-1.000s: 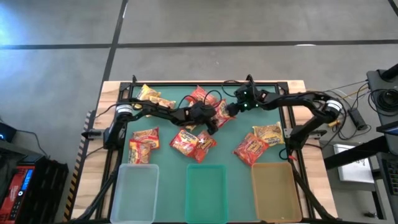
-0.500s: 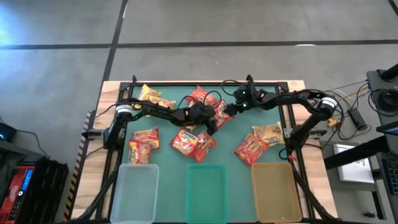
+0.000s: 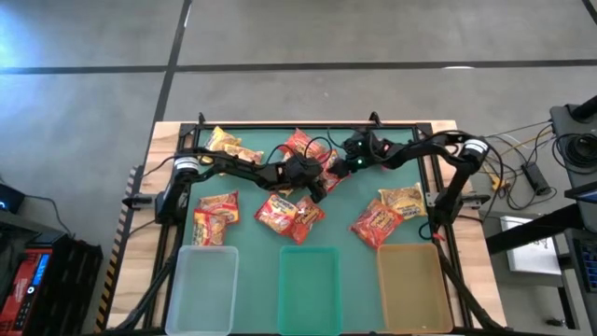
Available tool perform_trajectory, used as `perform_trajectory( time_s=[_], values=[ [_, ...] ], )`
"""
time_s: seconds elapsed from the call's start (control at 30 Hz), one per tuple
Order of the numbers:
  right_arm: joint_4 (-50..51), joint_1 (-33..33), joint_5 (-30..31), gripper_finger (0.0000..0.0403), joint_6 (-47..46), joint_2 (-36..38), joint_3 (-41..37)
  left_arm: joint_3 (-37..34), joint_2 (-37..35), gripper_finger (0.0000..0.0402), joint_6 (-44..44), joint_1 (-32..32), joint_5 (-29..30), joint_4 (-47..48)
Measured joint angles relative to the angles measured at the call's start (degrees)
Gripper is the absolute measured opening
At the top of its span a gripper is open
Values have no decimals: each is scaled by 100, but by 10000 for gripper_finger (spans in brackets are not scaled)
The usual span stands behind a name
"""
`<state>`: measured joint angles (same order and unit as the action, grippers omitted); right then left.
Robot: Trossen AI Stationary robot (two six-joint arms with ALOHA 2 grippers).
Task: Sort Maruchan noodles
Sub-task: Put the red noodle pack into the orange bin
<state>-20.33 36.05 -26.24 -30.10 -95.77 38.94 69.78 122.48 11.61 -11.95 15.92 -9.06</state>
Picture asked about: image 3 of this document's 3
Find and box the green plastic bin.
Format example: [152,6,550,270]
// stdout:
[277,245,344,336]

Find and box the black plastic crate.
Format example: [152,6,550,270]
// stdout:
[25,232,104,336]

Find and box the clear plastic bin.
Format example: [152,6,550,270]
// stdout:
[165,245,240,336]

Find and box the dark tablet screen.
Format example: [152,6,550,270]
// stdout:
[562,179,597,206]

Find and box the black yellow hazard strip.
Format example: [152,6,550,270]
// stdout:
[94,165,145,333]

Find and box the white paper sheet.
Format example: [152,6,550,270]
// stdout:
[498,215,563,276]

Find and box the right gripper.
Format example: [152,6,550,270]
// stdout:
[332,131,386,179]

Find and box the black power adapter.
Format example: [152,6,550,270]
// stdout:
[521,161,552,197]

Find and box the black device with blue light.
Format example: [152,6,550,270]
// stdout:
[0,182,27,215]

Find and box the grey equipment cart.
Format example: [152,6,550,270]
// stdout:
[548,95,597,197]

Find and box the red beef Maruchan noodle packet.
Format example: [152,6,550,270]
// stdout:
[190,208,229,247]
[198,189,242,225]
[254,191,299,235]
[321,148,350,193]

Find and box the black metal table frame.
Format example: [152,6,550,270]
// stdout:
[111,111,507,335]

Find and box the black pole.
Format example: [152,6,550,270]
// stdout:
[571,95,597,123]

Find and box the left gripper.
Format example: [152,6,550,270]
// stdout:
[283,156,328,203]

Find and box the amber plastic bin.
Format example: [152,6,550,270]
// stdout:
[376,242,454,334]

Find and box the black stand beam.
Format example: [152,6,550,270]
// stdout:
[484,203,589,256]

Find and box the red and black electronic device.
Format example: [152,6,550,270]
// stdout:
[0,246,53,335]

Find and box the coiled black cable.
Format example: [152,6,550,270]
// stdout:
[552,133,597,176]

